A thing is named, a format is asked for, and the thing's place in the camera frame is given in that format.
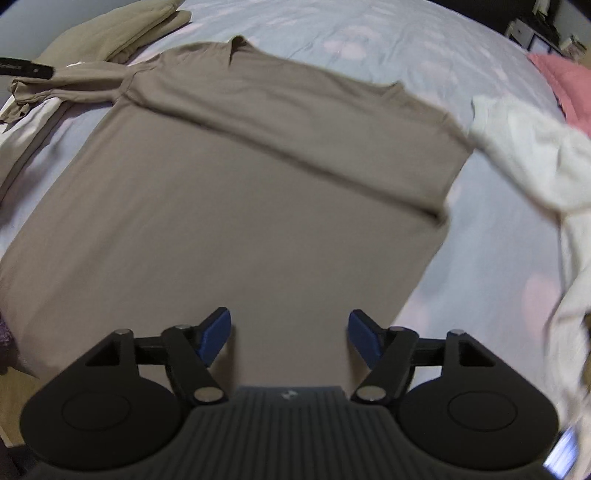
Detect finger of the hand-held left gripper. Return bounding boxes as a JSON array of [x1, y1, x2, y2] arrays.
[[0, 57, 55, 80]]

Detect folded khaki blanket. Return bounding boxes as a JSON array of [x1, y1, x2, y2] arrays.
[[34, 0, 192, 65]]

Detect blurred dark shiny object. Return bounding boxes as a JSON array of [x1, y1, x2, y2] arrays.
[[543, 425, 581, 479]]

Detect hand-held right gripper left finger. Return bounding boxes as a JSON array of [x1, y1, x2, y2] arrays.
[[87, 306, 232, 407]]

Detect taupe long-sleeved shirt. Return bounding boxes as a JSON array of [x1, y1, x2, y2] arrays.
[[0, 36, 472, 393]]

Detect white shelf unit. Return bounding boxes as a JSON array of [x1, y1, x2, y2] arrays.
[[504, 17, 587, 58]]

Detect crumpled white garment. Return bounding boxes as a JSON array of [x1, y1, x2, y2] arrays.
[[468, 95, 591, 462]]

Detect person's mauve clothing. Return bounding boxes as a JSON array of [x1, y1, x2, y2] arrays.
[[0, 308, 19, 374]]

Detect bed with pink-dotted sheet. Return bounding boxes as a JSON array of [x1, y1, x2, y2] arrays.
[[0, 0, 591, 416]]

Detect pink pillow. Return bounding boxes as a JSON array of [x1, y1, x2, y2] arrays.
[[526, 52, 591, 139]]

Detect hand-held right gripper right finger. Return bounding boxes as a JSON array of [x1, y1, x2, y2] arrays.
[[348, 309, 497, 407]]

